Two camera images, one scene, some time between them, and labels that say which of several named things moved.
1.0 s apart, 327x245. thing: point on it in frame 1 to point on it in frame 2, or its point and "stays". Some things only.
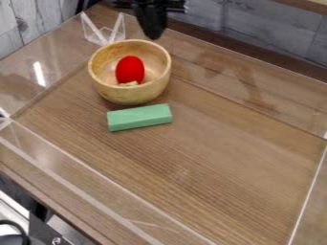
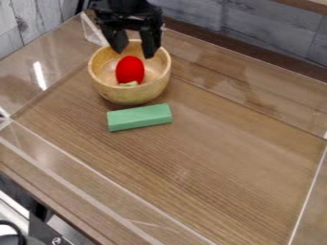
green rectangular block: [139, 117] stays
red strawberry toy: [130, 70] stays
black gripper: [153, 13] to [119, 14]
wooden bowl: [102, 65] stays
